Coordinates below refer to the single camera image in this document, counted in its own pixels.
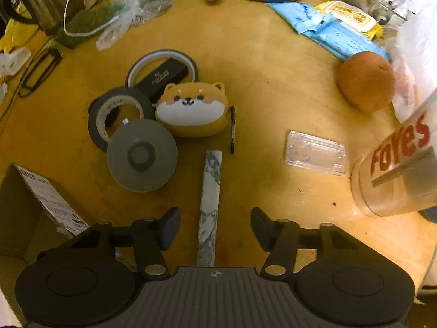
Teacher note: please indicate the grey round disc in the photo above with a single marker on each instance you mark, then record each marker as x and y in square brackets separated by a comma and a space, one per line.
[143, 157]

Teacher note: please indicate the blue wet wipes pack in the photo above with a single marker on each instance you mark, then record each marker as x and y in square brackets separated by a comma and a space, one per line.
[348, 41]
[297, 15]

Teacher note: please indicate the yellow dog-shaped case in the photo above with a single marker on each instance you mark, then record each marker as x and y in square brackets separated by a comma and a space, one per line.
[194, 109]

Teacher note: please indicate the black rectangular frame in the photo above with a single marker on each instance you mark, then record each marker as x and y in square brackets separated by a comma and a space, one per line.
[25, 83]

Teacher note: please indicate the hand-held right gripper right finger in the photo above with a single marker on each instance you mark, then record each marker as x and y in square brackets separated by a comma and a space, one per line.
[258, 226]

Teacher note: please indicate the black rectangular box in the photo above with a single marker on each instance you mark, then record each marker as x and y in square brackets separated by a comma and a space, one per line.
[160, 77]

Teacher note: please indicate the clear plastic case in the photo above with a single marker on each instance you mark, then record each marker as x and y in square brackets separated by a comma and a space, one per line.
[315, 152]

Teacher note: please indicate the dark green bag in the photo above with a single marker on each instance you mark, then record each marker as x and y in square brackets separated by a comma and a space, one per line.
[82, 25]

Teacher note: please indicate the yellow wet wipes pack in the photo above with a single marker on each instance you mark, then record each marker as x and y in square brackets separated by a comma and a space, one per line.
[355, 15]

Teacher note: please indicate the clear plastic container red print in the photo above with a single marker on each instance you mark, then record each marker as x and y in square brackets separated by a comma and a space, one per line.
[385, 191]

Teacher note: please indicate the cardboard box white label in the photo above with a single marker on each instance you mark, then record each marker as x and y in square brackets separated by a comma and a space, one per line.
[30, 208]

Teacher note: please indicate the black carabiner clip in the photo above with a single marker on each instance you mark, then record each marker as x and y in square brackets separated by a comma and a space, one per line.
[232, 133]

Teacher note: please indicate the clear plastic bag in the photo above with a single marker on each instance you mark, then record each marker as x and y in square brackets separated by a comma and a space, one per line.
[136, 12]

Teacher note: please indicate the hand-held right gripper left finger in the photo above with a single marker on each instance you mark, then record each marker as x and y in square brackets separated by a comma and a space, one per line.
[171, 226]

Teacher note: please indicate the red apple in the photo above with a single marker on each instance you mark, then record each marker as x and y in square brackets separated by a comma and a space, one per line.
[367, 80]

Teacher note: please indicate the white plastic bag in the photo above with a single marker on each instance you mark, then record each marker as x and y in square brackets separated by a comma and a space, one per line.
[414, 47]

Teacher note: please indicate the white grey marble bar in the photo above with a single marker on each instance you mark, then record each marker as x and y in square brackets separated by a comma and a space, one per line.
[210, 194]

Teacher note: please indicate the yellow plastic bag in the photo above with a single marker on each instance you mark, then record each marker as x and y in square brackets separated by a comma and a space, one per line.
[15, 36]

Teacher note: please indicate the black tape roll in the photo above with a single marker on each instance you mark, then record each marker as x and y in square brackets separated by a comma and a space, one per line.
[97, 116]

